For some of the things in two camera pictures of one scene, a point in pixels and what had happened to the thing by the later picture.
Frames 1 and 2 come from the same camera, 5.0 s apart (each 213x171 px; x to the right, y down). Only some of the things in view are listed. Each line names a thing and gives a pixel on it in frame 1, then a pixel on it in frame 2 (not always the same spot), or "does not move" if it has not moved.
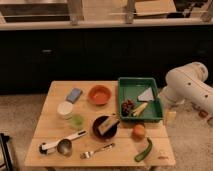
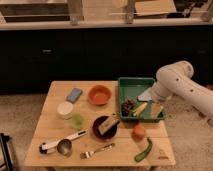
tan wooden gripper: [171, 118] → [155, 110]
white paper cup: [65, 110] does not move
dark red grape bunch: [126, 106] does not move
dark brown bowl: [108, 133] does not move
